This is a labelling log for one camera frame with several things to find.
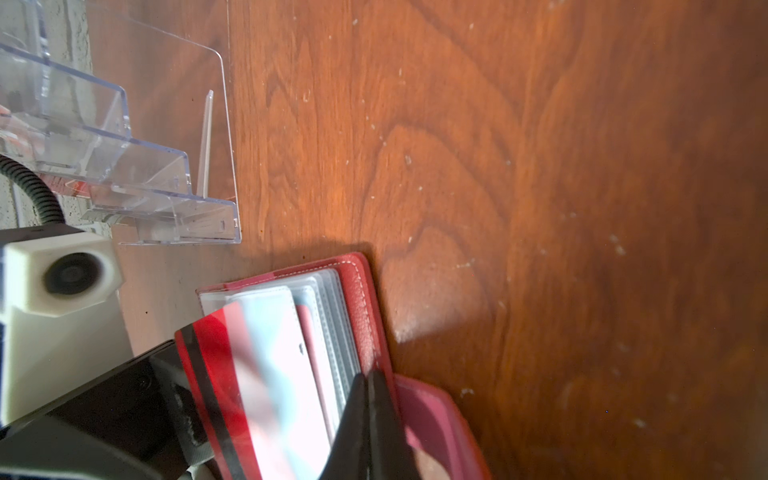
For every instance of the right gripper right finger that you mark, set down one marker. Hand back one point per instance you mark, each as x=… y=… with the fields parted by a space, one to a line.
x=391 y=458

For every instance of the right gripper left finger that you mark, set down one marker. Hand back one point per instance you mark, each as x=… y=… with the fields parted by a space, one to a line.
x=349 y=455

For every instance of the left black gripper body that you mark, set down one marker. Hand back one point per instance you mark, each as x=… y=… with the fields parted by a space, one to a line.
x=140 y=420

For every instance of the red card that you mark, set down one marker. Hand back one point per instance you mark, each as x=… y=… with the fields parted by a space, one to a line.
x=254 y=390

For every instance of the red leather card holder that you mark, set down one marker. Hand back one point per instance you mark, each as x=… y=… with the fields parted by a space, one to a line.
x=432 y=421

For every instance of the clear acrylic card organizer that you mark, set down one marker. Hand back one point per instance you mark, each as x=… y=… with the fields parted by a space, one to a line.
x=130 y=120

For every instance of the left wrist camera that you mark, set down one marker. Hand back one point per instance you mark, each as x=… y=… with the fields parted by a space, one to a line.
x=61 y=320

